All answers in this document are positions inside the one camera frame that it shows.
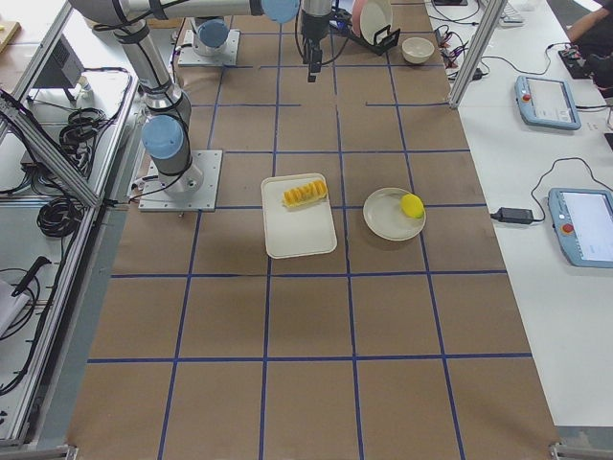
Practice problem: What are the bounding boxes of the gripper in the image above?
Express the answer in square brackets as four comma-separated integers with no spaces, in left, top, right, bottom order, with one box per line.
[301,0,331,81]

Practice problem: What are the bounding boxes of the spiral bread roll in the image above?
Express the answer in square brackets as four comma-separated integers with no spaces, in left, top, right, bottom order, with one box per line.
[283,179,328,208]

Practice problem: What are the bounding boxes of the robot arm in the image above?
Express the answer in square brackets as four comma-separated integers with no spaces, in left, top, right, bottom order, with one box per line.
[192,16,229,49]
[70,1,334,196]

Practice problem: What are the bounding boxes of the pink plate in rack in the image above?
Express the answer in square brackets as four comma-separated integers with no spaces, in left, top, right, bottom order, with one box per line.
[351,0,367,36]

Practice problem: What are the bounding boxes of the cream plate in rack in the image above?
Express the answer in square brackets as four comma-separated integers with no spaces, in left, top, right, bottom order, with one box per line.
[360,0,393,42]

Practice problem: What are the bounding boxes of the cream round plate with lemon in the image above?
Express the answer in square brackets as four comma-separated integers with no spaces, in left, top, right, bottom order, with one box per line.
[363,188,426,242]

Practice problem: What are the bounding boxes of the black dish rack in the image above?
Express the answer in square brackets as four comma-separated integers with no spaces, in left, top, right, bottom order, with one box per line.
[345,25,400,56]

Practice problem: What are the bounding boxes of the cream bowl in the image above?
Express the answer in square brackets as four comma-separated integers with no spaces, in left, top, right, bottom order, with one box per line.
[401,36,435,65]

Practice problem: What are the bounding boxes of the cream rectangular tray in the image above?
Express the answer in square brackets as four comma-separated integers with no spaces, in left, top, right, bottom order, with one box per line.
[261,172,337,259]

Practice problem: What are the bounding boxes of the yellow lemon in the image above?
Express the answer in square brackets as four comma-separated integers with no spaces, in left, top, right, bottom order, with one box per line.
[400,194,425,219]

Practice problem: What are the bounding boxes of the far teach pendant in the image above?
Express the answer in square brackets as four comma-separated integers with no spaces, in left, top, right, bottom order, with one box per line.
[514,75,581,130]

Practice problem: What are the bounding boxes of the teach pendant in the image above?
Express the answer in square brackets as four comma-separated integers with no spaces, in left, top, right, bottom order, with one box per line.
[514,75,581,130]
[548,188,613,268]

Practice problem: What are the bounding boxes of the black power adapter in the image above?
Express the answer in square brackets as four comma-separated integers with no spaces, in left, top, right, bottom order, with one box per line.
[490,207,534,224]

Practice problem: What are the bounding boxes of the grey control box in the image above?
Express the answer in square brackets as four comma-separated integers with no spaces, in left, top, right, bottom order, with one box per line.
[34,34,84,89]

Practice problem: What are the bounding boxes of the person in black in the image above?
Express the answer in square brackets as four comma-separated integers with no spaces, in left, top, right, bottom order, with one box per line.
[566,1,612,58]

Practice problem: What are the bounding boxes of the near teach pendant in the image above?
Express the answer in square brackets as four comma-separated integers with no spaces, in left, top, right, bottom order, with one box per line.
[548,188,613,268]

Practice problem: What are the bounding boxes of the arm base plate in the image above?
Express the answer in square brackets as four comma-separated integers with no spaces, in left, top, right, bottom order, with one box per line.
[138,149,222,212]
[177,29,240,67]

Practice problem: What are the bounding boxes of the aluminium frame post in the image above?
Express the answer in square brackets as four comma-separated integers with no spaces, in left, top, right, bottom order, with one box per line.
[448,0,506,108]

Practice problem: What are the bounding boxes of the coiled black cables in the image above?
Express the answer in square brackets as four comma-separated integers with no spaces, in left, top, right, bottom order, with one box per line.
[57,107,107,155]

